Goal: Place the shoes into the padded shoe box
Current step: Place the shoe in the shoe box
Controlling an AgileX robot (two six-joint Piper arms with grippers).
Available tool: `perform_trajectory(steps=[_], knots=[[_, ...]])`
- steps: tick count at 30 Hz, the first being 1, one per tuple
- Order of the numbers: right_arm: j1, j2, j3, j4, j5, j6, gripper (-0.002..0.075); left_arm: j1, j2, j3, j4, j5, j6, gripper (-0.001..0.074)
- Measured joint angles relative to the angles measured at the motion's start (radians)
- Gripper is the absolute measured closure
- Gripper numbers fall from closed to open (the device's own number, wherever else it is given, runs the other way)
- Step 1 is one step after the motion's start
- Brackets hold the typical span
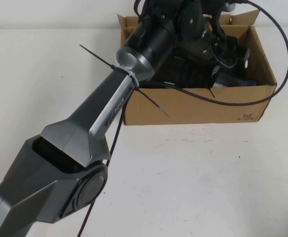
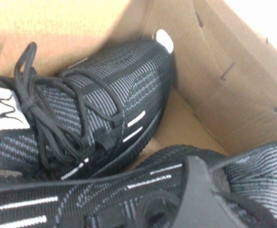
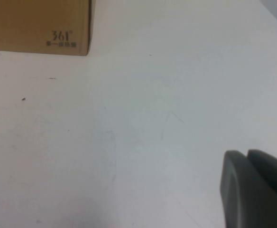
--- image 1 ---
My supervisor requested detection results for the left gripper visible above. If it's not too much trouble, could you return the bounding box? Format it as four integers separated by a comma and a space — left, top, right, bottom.
178, 29, 224, 65

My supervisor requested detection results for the brown cardboard shoe box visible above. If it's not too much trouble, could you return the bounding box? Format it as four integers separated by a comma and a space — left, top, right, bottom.
116, 9, 278, 126

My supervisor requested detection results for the white zip tie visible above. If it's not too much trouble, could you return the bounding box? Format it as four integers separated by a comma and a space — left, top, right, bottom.
126, 71, 140, 88

